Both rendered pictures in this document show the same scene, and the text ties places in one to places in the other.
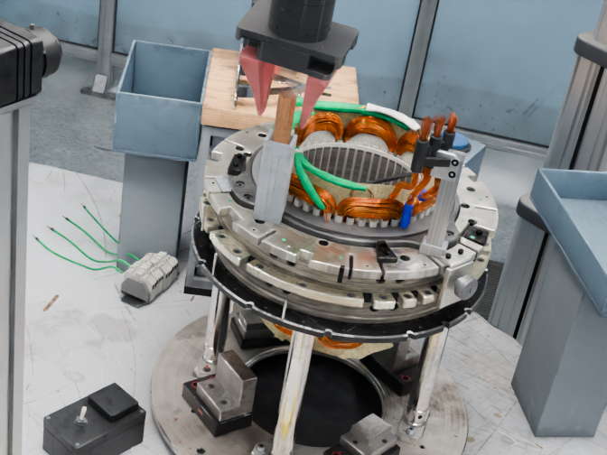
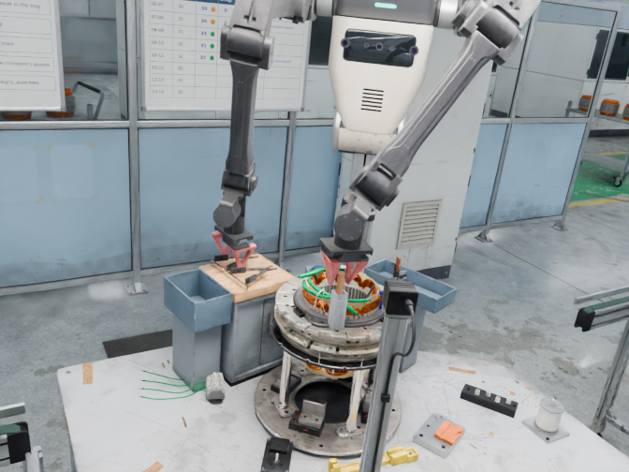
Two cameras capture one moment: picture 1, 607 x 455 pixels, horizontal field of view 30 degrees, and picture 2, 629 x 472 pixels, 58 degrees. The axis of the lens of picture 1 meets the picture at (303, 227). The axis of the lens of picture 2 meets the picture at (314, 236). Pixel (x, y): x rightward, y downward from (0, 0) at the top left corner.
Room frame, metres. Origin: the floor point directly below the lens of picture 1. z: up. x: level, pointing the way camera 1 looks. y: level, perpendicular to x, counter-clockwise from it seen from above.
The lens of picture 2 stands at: (0.12, 0.76, 1.76)
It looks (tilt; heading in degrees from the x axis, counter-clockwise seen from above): 22 degrees down; 323
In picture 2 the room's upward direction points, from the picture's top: 6 degrees clockwise
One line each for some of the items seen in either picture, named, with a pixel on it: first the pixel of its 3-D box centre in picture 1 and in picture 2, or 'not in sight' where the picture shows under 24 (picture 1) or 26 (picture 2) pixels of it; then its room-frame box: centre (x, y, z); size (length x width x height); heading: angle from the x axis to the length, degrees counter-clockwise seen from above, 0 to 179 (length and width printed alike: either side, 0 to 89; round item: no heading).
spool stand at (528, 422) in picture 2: not in sight; (549, 413); (0.72, -0.51, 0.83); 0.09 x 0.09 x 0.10; 85
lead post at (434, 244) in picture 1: (444, 202); not in sight; (0.97, -0.13, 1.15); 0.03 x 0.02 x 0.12; 79
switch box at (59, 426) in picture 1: (94, 426); (276, 461); (0.94, 0.19, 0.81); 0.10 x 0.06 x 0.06; 142
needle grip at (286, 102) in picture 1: (284, 122); (340, 285); (0.98, 0.04, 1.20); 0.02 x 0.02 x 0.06
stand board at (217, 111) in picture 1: (282, 94); (247, 276); (1.36, 0.06, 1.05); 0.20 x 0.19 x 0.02; 95
